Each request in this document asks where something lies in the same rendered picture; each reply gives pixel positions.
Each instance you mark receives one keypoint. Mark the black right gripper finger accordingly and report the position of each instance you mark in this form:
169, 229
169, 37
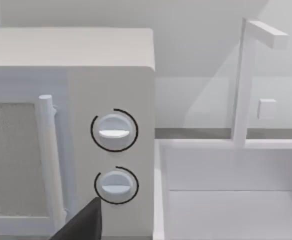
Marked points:
87, 222

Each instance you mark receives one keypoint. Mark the white microwave knob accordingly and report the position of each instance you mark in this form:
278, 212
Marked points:
114, 130
116, 185

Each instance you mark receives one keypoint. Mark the pale microwave oven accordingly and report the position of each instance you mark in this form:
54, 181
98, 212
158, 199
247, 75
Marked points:
73, 100

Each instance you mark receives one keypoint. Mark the tall white tap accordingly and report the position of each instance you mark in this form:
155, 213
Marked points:
246, 82

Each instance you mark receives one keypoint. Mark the white sink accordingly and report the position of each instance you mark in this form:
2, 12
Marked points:
226, 200

